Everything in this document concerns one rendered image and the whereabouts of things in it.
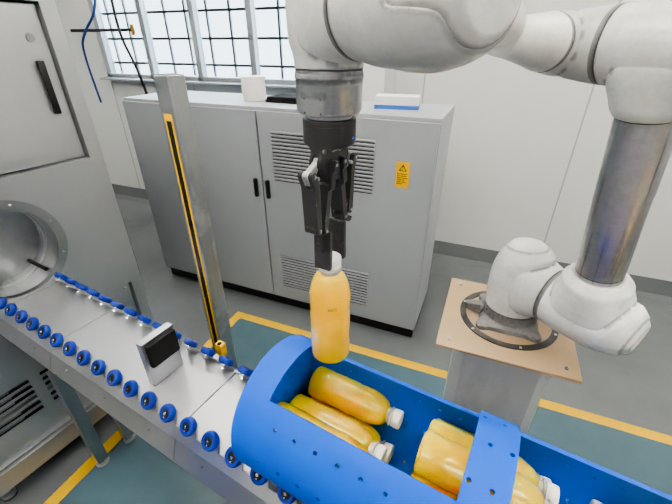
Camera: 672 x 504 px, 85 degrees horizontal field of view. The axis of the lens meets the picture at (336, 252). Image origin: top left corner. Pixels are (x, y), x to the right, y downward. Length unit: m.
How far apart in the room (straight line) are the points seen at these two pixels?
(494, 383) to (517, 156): 2.30
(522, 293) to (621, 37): 0.63
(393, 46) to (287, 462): 0.64
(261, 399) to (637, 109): 0.83
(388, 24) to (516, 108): 2.90
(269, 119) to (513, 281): 1.67
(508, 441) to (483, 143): 2.79
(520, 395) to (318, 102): 1.09
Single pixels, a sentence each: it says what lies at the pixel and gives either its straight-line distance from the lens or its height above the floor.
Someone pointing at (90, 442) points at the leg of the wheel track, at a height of 0.19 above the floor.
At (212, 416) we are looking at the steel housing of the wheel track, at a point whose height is 0.93.
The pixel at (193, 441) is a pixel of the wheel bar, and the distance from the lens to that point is 1.07.
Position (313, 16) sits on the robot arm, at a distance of 0.47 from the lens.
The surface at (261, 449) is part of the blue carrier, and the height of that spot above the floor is 1.14.
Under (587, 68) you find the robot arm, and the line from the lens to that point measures 0.87.
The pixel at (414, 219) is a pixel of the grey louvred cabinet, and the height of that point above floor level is 0.90.
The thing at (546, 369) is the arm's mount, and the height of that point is 1.01.
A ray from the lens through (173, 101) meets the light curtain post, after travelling 1.19.
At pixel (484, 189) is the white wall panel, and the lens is 3.39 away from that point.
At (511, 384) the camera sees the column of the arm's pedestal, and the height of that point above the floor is 0.87.
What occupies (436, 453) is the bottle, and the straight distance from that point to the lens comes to 0.70.
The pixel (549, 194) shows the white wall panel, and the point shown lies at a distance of 3.42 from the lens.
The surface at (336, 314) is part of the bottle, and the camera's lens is 0.65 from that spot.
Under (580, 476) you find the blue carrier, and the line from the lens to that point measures 0.90.
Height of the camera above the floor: 1.78
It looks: 30 degrees down
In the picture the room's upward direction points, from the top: straight up
